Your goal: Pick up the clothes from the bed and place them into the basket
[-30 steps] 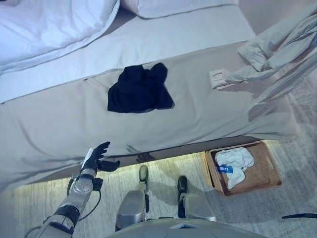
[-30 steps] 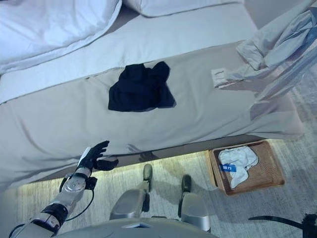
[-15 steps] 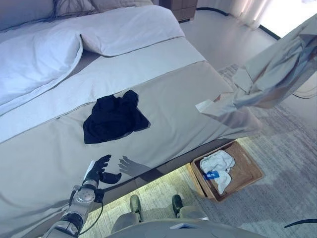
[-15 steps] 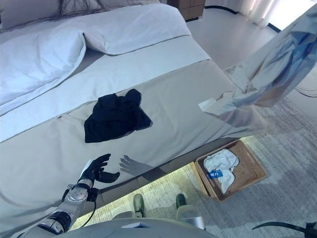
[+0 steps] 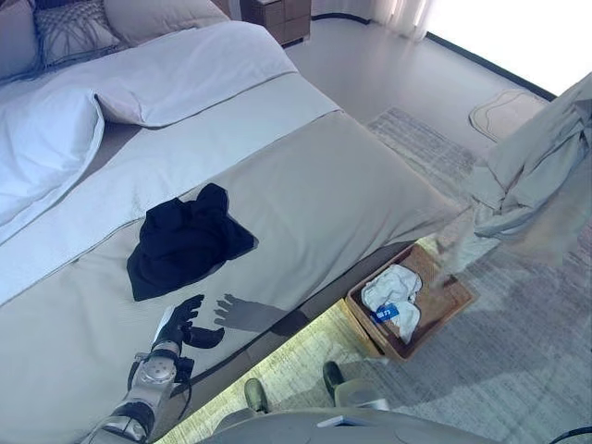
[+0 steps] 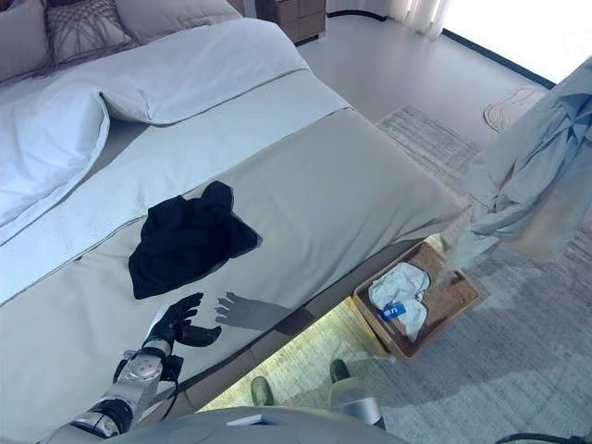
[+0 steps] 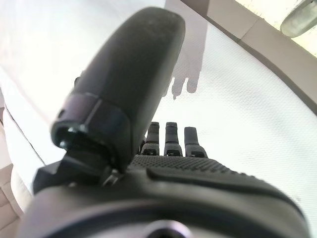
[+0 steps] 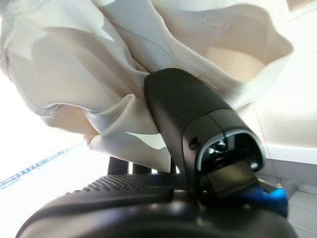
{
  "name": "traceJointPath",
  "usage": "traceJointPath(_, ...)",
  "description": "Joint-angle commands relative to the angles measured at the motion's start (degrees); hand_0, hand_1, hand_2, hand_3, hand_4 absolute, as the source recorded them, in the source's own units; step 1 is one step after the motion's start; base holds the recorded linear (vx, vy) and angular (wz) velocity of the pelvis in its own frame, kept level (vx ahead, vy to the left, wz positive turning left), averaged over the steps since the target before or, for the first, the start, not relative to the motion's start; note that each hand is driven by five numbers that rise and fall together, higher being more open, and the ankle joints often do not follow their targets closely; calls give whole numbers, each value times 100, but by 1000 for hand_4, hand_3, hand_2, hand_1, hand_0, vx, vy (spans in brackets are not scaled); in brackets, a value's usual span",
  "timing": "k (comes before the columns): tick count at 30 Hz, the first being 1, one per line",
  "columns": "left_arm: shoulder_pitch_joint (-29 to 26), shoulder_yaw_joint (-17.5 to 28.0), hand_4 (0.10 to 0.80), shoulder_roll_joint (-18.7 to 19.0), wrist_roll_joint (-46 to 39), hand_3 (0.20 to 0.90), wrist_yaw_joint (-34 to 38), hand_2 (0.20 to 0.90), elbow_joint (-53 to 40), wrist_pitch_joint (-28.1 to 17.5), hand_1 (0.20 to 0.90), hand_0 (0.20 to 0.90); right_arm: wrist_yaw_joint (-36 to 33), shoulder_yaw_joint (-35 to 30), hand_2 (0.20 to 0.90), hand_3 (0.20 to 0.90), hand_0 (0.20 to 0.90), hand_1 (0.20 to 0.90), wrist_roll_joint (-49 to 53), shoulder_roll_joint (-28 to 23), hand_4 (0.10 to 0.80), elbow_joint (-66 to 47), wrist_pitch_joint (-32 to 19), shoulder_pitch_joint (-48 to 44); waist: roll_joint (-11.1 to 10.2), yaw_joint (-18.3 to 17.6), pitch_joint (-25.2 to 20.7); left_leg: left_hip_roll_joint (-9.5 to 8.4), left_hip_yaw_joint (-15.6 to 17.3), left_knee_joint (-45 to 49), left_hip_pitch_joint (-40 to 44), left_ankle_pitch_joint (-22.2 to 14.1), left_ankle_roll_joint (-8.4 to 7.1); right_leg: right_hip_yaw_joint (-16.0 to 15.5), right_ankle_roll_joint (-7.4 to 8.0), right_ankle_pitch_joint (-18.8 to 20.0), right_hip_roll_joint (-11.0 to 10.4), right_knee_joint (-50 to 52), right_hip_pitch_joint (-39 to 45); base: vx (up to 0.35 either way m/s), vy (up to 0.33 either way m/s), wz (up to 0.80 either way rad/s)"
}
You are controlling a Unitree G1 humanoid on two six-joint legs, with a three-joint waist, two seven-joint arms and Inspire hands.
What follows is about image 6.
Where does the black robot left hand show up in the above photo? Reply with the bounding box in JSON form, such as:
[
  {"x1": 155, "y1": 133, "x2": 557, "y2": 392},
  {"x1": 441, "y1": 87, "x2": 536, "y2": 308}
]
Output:
[{"x1": 142, "y1": 292, "x2": 223, "y2": 355}]

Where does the black garment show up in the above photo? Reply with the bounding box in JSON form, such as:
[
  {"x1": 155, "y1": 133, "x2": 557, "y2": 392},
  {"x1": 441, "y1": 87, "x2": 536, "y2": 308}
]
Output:
[{"x1": 128, "y1": 179, "x2": 260, "y2": 301}]

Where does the white garment with blue label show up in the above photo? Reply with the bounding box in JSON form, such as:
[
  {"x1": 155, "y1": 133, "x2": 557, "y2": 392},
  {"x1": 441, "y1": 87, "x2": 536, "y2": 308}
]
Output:
[{"x1": 368, "y1": 262, "x2": 434, "y2": 342}]

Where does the beige garment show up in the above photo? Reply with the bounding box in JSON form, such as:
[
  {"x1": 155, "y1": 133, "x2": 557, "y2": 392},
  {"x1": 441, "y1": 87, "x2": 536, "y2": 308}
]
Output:
[{"x1": 438, "y1": 59, "x2": 592, "y2": 274}]

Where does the bed with beige cover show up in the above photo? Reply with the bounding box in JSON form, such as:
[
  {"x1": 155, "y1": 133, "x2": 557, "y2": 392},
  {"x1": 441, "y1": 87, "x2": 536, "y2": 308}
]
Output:
[{"x1": 0, "y1": 0, "x2": 468, "y2": 444}]

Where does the brown wicker basket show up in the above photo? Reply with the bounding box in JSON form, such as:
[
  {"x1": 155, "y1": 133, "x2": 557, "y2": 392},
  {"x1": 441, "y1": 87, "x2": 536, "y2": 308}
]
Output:
[{"x1": 351, "y1": 240, "x2": 482, "y2": 361}]

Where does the silver robot right leg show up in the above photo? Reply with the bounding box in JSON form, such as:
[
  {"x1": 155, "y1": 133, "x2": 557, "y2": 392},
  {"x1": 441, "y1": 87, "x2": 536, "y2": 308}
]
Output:
[{"x1": 328, "y1": 359, "x2": 385, "y2": 429}]

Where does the white duvet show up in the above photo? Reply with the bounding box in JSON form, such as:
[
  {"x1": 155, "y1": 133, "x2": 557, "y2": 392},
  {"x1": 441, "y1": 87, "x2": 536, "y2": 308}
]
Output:
[{"x1": 0, "y1": 16, "x2": 311, "y2": 228}]

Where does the plain grey pillow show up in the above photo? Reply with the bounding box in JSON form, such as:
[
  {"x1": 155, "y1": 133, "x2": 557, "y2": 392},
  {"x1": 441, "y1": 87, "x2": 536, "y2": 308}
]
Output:
[
  {"x1": 0, "y1": 0, "x2": 52, "y2": 84},
  {"x1": 115, "y1": 0, "x2": 241, "y2": 45}
]

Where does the patterned beige cushion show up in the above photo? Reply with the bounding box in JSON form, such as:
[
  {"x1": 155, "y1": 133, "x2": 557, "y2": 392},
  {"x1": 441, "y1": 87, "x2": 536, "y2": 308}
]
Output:
[{"x1": 43, "y1": 0, "x2": 135, "y2": 64}]

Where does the brown wooden nightstand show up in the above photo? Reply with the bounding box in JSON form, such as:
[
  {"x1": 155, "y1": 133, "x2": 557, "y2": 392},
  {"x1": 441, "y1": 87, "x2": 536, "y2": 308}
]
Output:
[{"x1": 256, "y1": 0, "x2": 327, "y2": 45}]

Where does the white curtain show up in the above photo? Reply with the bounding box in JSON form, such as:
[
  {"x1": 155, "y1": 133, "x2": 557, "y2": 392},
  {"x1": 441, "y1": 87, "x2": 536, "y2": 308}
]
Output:
[{"x1": 323, "y1": 0, "x2": 450, "y2": 41}]

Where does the dark curved floor rail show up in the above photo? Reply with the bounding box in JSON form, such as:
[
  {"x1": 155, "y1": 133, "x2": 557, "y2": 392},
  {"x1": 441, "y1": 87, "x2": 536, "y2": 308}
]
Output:
[{"x1": 326, "y1": 12, "x2": 389, "y2": 23}]

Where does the dark window frame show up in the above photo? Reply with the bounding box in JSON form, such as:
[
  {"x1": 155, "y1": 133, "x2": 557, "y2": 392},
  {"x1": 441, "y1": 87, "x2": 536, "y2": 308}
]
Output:
[{"x1": 441, "y1": 27, "x2": 556, "y2": 90}]

